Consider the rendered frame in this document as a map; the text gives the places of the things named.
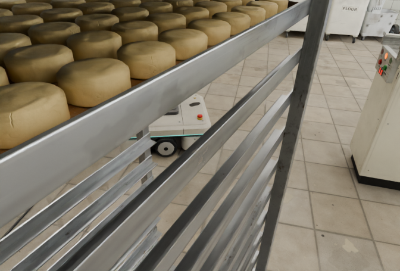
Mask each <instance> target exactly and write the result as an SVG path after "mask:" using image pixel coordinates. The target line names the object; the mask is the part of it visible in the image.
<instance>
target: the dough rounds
mask: <svg viewBox="0 0 400 271"><path fill-rule="evenodd" d="M287 8H288V0H259V1H255V0H0V154H2V153H4V152H6V151H8V150H9V149H11V148H14V147H16V146H17V145H20V144H22V143H23V142H26V141H28V140H29V139H32V138H34V137H35V136H38V135H40V134H41V133H43V132H45V131H47V130H49V129H51V128H53V127H55V126H57V125H59V124H61V123H63V122H65V121H67V120H69V119H71V118H73V117H75V116H77V115H79V114H80V113H82V112H84V111H86V110H88V109H90V108H92V107H94V106H96V105H98V104H100V103H102V102H104V101H106V100H108V99H110V98H112V97H114V96H116V95H118V94H120V93H122V92H124V91H126V90H128V89H130V88H132V87H134V86H136V85H138V84H140V83H142V82H144V81H146V80H148V79H150V78H151V77H153V76H155V75H157V74H159V73H161V72H163V71H165V70H167V69H169V68H171V67H173V66H175V65H177V64H179V63H181V62H183V61H185V60H187V59H188V58H190V57H192V56H194V55H196V54H198V53H200V52H202V51H204V50H206V49H208V48H210V47H212V46H214V45H216V44H218V43H220V42H222V41H224V40H226V39H228V38H230V37H232V36H234V35H236V34H238V33H240V32H242V31H244V30H246V29H248V28H250V27H252V26H254V25H256V24H258V23H259V22H261V21H263V20H265V19H267V18H269V17H271V16H273V15H275V14H277V13H279V12H281V11H283V10H285V9H287Z"/></svg>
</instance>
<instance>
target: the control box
mask: <svg viewBox="0 0 400 271"><path fill-rule="evenodd" d="M382 49H383V54H381V52H380V54H379V57H378V60H377V63H376V66H375V68H376V70H377V71H378V73H379V72H380V73H381V71H382V74H381V77H382V78H383V79H384V81H385V82H386V83H392V82H393V79H394V77H395V74H396V71H397V69H398V66H399V65H400V61H399V60H397V59H396V57H397V55H398V54H397V53H396V52H395V51H393V50H392V49H391V48H390V47H389V46H387V45H383V46H382ZM382 49H381V51H382ZM386 53H387V58H386V59H385V55H386ZM390 58H392V62H391V63H389V60H390ZM380 59H381V60H382V63H381V64H378V62H379V60H380ZM384 65H387V68H386V70H383V66H384ZM379 69H380V71H379ZM380 73H379V74H380Z"/></svg>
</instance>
